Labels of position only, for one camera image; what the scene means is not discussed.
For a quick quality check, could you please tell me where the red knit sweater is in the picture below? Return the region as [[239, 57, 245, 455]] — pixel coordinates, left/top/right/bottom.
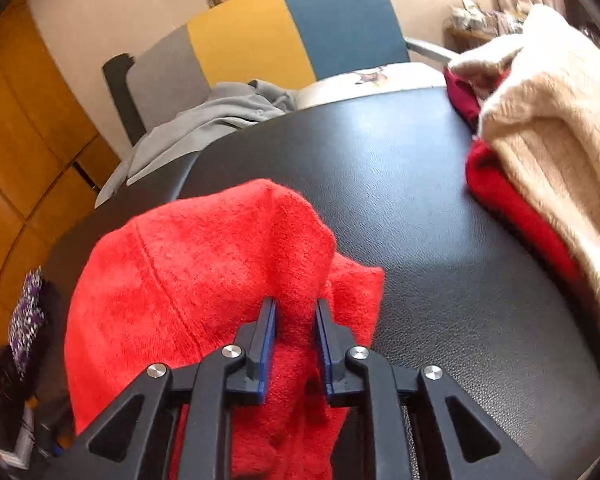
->
[[64, 178, 386, 480]]

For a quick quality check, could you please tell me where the grey garment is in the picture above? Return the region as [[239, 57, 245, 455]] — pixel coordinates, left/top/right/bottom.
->
[[95, 79, 298, 208]]

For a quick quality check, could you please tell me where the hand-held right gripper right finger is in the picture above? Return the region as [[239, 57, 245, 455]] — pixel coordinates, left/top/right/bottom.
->
[[314, 299, 546, 480]]

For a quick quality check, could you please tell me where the dark cloth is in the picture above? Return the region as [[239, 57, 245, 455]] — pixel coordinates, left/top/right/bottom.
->
[[0, 347, 31, 441]]

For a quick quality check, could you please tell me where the cream knit sweater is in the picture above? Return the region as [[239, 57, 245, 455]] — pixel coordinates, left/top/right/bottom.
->
[[447, 4, 600, 361]]

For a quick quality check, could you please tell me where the pile of small packets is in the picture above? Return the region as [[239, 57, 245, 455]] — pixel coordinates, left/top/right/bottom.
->
[[449, 0, 526, 31]]

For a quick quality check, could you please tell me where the grey yellow blue chair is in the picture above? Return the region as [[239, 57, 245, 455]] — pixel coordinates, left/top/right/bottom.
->
[[102, 0, 461, 148]]

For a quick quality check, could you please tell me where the wooden shelf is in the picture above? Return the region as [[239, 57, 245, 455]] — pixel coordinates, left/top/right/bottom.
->
[[442, 22, 526, 55]]

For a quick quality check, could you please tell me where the red folded garment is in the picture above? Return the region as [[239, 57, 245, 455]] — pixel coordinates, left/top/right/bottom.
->
[[465, 137, 588, 286]]

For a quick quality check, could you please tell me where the purple patterned cloth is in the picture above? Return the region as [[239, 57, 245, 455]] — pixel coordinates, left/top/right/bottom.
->
[[7, 267, 48, 376]]

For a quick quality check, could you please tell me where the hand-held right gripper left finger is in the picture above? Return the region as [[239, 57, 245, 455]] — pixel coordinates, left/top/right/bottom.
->
[[55, 297, 280, 480]]

